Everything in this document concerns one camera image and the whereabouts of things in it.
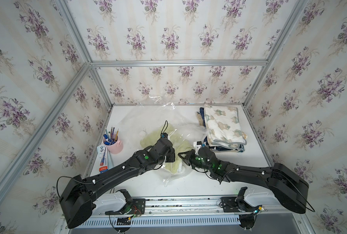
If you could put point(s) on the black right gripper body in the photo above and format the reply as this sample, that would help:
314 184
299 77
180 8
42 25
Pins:
195 161

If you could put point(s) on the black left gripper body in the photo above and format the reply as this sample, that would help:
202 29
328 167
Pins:
170 156

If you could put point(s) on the light green knitted blanket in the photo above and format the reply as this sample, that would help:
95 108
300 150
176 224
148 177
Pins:
180 144

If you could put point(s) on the beige floral fleece blanket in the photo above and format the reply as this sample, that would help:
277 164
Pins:
200 119

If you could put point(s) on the white green trimmed blanket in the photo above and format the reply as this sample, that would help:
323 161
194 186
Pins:
223 126

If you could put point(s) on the clear plastic vacuum bag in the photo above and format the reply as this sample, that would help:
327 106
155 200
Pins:
149 120

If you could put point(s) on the navy star pattern blanket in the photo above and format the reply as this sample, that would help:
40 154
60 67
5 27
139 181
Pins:
217 147

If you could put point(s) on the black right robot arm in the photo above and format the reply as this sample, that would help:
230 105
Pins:
288 188

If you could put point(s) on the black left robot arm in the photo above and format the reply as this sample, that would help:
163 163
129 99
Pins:
77 201

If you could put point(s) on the pink pen cup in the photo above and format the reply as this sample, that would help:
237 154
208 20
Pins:
113 148

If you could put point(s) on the blue pen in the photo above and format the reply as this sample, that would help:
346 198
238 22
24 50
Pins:
107 140

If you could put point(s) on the white toothpaste box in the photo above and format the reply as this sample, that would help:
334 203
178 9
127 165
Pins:
105 159

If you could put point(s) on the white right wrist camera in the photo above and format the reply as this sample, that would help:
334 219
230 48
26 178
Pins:
198 145

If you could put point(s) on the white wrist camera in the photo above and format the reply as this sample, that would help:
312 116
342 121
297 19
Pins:
198 145
164 135

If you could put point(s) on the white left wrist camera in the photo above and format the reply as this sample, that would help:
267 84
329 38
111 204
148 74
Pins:
164 135

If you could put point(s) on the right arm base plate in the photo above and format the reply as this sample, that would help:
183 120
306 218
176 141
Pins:
236 204

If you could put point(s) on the aluminium mounting rail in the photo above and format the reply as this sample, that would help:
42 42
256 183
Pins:
188 205

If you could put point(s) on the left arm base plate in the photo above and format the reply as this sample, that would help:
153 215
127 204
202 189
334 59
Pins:
134 207

